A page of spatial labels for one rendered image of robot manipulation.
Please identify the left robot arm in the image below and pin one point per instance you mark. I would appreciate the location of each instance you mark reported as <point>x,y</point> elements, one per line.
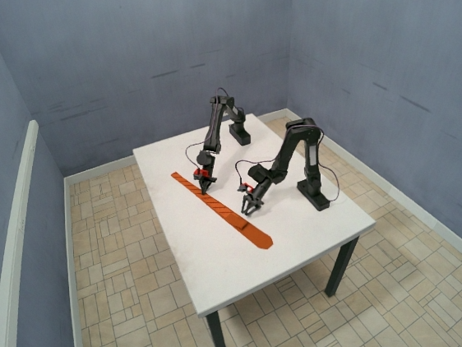
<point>279,169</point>

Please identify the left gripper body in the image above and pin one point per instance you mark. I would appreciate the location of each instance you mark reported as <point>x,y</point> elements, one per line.
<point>256,194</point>

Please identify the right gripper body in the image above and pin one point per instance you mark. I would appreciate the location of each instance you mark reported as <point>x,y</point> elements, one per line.
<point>207,174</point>

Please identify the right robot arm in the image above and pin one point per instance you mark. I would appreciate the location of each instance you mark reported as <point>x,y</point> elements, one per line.
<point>213,143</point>

